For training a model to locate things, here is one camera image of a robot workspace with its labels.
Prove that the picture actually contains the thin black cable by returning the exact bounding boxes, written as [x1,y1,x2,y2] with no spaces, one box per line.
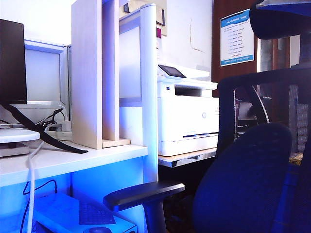
[22,179,57,233]

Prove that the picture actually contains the frosted desk partition panel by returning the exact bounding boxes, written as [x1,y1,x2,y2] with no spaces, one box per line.
[24,40,71,105]

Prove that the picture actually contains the black desk cable bundle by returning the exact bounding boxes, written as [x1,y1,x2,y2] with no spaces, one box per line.
[0,108,64,129]

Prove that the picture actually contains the white office printer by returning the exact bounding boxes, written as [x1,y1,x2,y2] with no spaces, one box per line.
[157,64,220,157]

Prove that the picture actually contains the black computer monitor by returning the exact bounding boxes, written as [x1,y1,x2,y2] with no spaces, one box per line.
[0,18,28,105]

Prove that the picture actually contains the blue-bordered white poster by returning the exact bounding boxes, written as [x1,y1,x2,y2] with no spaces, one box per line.
[220,9,255,67]

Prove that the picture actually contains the dark blue backpack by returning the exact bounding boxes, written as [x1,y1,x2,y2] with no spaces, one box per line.
[1,103,88,154]

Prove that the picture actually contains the dark blue lumbar cushion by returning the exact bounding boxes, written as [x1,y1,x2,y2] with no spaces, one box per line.
[193,122,294,233]

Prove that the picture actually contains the white computer case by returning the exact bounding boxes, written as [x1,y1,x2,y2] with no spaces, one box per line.
[33,193,138,233]

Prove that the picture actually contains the black-framed beige wall board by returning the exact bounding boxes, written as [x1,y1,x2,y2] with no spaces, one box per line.
[119,0,168,37]

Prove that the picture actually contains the brown wooden door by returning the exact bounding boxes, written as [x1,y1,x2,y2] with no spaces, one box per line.
[211,0,258,98]

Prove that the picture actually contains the light wooden desk shelf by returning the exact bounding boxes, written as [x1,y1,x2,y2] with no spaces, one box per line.
[71,0,132,150]

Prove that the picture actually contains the dark keyboard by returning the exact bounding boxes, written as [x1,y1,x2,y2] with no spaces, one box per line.
[78,200,116,225]

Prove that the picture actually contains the dark chair headrest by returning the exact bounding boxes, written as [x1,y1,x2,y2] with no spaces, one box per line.
[249,0,311,41]

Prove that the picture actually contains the white partition post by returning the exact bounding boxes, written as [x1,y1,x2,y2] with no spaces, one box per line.
[139,3,159,183]

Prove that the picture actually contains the grey stand base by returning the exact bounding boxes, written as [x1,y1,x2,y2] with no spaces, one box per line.
[0,143,30,158]

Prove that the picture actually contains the white rounded stand plate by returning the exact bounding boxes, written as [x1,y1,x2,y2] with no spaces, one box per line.
[0,128,41,144]

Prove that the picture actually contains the white power strip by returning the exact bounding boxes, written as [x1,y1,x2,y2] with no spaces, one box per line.
[46,131,72,141]

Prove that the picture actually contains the black chair armrest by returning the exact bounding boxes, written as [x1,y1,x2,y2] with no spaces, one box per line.
[103,182,185,233]

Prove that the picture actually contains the light wooden printer table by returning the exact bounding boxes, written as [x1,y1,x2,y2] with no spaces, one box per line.
[157,147,218,168]

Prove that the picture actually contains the black mesh office chair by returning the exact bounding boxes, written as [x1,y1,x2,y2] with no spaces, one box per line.
[217,65,311,233]

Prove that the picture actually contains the thick white cable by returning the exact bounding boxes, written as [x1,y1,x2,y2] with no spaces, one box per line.
[26,125,53,233]

